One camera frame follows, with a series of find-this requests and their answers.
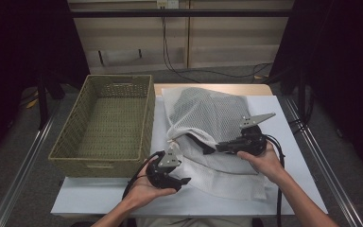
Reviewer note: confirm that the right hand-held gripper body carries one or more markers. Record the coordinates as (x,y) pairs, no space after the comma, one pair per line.
(253,142)

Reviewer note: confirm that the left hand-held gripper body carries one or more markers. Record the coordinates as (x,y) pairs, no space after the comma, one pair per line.
(157,176)

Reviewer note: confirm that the white mesh laundry bag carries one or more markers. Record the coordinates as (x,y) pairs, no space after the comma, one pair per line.
(208,110)

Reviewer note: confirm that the green woven basket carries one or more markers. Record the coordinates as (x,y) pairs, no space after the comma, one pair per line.
(113,126)

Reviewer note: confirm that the person's left hand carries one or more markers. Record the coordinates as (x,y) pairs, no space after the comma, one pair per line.
(143,194)

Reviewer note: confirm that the person's right hand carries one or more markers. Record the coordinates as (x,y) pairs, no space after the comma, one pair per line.
(266,164)

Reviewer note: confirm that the person's beige pants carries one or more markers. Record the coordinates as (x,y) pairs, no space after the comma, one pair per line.
(195,223)

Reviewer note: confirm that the black metal stand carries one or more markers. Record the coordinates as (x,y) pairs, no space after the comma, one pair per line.
(42,107)
(301,94)

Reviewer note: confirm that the white table mat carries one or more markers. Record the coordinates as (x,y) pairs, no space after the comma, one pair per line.
(91,195)

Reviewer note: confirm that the black curtain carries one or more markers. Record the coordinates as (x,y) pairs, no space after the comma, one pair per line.
(12,47)
(343,63)

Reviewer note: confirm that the small yellow object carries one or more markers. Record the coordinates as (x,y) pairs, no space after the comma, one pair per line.
(31,103)

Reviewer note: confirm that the white power outlet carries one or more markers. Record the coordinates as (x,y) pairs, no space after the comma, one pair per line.
(167,3)

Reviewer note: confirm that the metal floor rail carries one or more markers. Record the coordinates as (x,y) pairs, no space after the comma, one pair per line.
(19,179)
(308,138)

